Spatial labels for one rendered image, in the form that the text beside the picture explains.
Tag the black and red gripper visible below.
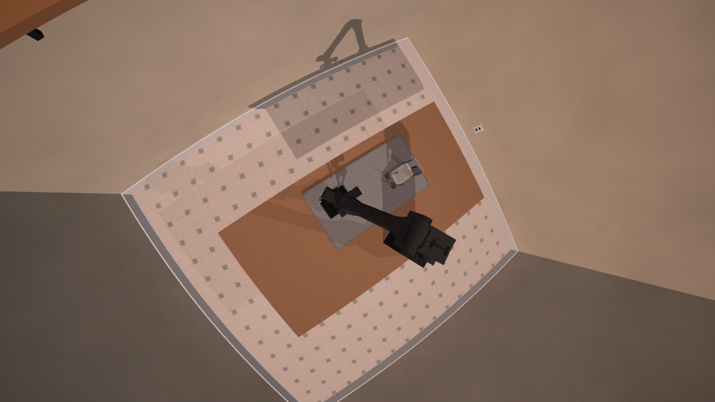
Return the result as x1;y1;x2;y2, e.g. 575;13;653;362
333;187;347;217

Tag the beige well plate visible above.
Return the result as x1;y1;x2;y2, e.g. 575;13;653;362
391;163;413;185

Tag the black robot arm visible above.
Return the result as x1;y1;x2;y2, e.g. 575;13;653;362
321;186;456;265

